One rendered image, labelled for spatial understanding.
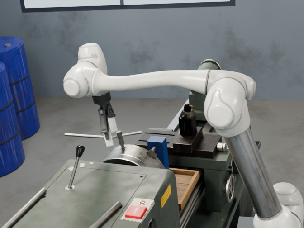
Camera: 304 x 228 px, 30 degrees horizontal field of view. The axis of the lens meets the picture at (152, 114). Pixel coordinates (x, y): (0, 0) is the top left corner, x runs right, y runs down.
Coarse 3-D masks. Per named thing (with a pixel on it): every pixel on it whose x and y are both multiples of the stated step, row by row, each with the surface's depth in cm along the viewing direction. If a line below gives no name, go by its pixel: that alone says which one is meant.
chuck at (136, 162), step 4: (112, 156) 241; (116, 156) 239; (120, 156) 239; (124, 156) 238; (128, 156) 238; (104, 160) 241; (108, 160) 240; (112, 160) 239; (116, 160) 238; (120, 160) 237; (124, 160) 236; (128, 160) 236; (132, 160) 236; (136, 160) 237; (140, 160) 238; (124, 164) 237; (128, 164) 237; (132, 164) 236; (136, 164) 235; (140, 164) 236; (144, 164) 237
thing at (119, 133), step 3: (117, 132) 241; (120, 132) 240; (117, 135) 241; (120, 135) 241; (120, 138) 241; (120, 141) 242; (123, 141) 243; (120, 144) 242; (123, 144) 243; (123, 147) 243
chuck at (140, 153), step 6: (114, 150) 246; (126, 150) 243; (132, 150) 243; (138, 150) 243; (144, 150) 244; (108, 156) 243; (132, 156) 239; (138, 156) 240; (144, 156) 241; (144, 162) 238; (150, 162) 240; (156, 162) 243; (162, 168) 244
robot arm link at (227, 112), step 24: (216, 96) 197; (240, 96) 200; (216, 120) 196; (240, 120) 199; (240, 144) 204; (240, 168) 209; (264, 168) 210; (264, 192) 211; (264, 216) 215; (288, 216) 215
